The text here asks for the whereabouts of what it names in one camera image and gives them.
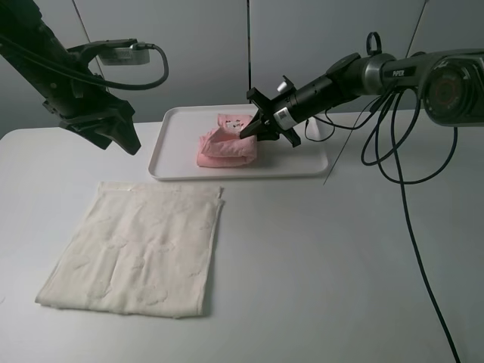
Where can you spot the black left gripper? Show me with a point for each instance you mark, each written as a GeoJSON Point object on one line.
{"type": "Point", "coordinates": [89, 111]}

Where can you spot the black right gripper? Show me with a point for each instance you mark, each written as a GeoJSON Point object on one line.
{"type": "Point", "coordinates": [272, 118]}

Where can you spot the pink towel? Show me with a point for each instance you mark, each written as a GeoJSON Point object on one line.
{"type": "Point", "coordinates": [223, 147]}

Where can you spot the cream white towel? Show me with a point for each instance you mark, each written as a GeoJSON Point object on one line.
{"type": "Point", "coordinates": [140, 249]}

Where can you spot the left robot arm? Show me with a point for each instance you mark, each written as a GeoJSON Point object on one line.
{"type": "Point", "coordinates": [28, 45]}

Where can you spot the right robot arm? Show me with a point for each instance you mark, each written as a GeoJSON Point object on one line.
{"type": "Point", "coordinates": [448, 83]}

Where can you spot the white plastic tray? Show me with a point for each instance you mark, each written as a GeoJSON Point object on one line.
{"type": "Point", "coordinates": [174, 154]}

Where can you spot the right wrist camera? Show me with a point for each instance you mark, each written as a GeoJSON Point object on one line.
{"type": "Point", "coordinates": [285, 86]}

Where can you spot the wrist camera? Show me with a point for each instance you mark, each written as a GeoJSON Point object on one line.
{"type": "Point", "coordinates": [122, 52]}
{"type": "Point", "coordinates": [285, 86]}

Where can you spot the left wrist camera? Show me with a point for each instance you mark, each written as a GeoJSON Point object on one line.
{"type": "Point", "coordinates": [122, 52]}

